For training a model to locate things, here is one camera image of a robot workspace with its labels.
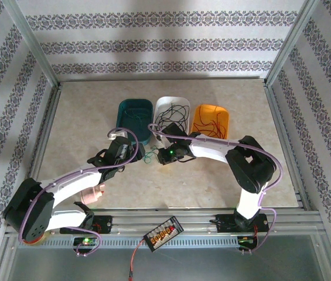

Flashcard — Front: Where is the thin green cable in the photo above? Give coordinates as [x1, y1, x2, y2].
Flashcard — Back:
[142, 147, 161, 164]
[124, 108, 152, 131]

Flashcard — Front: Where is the thin black cable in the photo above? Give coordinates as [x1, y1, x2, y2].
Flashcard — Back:
[155, 102, 183, 129]
[165, 101, 190, 131]

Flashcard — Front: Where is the thin red cable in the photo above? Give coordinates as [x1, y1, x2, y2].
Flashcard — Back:
[202, 109, 227, 139]
[196, 105, 213, 133]

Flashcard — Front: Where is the teal plastic bin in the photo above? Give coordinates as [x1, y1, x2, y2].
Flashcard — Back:
[115, 98, 155, 146]

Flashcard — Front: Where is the white plastic bin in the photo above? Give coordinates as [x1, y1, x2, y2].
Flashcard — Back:
[152, 95, 191, 139]

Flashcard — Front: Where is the pink bottle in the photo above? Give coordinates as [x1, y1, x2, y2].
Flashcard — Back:
[81, 183, 107, 205]

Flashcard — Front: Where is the orange plastic bin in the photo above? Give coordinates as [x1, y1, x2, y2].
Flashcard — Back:
[189, 104, 230, 140]

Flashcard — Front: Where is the black power distribution board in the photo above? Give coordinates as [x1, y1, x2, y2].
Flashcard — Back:
[143, 215, 185, 253]

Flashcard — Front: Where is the round red tin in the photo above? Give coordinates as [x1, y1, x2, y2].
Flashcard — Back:
[21, 230, 50, 246]

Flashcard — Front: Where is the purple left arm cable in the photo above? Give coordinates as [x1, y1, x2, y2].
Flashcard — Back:
[18, 127, 147, 258]

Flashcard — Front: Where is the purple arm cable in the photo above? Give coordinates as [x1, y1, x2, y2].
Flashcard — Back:
[18, 127, 147, 258]
[148, 122, 285, 255]

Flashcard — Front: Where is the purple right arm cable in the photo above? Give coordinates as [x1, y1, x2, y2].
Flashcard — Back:
[148, 122, 285, 255]

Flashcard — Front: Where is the wide aluminium mounting rail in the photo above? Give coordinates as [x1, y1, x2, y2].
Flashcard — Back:
[5, 208, 323, 238]

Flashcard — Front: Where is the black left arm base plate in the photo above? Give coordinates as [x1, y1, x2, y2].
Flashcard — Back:
[59, 215, 114, 235]

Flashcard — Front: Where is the aluminium side rail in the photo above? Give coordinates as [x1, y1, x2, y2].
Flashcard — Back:
[262, 81, 313, 212]
[21, 84, 63, 212]

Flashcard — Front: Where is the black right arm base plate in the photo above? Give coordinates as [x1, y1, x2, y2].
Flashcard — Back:
[216, 213, 269, 234]

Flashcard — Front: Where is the slotted grey cable duct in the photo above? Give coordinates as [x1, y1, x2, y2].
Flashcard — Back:
[40, 236, 239, 250]

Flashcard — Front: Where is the red power wire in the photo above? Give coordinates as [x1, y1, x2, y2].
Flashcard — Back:
[129, 238, 147, 278]

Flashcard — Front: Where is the aluminium frame post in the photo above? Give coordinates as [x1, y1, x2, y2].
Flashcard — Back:
[2, 0, 62, 88]
[263, 0, 321, 87]

